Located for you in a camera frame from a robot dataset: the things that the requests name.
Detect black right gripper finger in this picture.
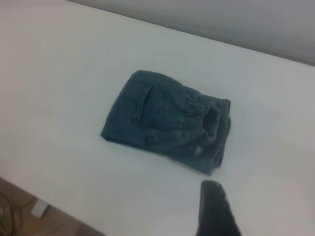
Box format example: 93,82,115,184
194,179,244,236

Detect dark floor cable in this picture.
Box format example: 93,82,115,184
0,191,35,236

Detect blue denim pants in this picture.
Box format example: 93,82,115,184
100,70,232,177

